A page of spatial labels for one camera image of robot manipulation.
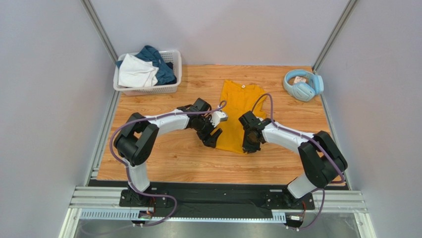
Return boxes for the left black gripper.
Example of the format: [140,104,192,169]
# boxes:
[195,115,223,149]

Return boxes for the yellow t shirt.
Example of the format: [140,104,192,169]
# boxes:
[215,80,266,154]

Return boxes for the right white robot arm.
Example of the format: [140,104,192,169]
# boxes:
[239,111,348,207]

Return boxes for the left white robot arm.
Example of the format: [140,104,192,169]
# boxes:
[109,98,228,207]

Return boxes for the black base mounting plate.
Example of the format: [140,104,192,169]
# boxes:
[130,182,316,218]

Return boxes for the white plastic laundry basket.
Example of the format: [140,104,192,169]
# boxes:
[113,50,182,96]

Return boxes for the white t shirt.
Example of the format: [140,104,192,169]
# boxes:
[117,54,159,88]

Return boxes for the teal t shirt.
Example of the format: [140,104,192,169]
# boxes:
[116,45,177,86]

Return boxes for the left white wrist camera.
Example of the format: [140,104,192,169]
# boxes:
[210,111,228,127]

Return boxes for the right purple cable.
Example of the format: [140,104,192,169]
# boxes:
[251,93,346,231]

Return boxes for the purple cable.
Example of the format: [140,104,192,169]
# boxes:
[109,100,228,228]
[251,93,346,231]

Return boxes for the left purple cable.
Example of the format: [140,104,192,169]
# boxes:
[109,100,228,228]

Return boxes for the aluminium frame rail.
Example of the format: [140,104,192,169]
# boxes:
[69,187,368,216]

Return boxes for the white slotted cable duct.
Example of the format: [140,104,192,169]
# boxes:
[79,208,287,224]

